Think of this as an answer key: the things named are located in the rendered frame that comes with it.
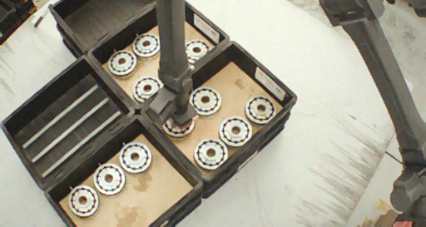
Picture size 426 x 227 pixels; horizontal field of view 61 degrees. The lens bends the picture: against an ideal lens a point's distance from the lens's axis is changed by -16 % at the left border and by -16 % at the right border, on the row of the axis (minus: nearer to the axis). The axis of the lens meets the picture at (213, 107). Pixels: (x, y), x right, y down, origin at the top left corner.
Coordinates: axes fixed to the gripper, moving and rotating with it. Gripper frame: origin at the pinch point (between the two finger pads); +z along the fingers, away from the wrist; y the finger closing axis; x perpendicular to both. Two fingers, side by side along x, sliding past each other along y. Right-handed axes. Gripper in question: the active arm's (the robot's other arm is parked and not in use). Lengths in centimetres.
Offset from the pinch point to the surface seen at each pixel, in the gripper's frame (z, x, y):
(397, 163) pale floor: 86, 105, 66
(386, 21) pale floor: 86, 183, -8
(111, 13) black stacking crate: 5, 6, -54
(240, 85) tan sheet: 3.9, 24.5, 0.5
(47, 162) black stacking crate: 4.7, -44.5, -15.7
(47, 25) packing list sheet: 18, -17, -80
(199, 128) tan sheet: 4.0, 4.1, 4.8
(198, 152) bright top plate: 1.1, -1.7, 11.9
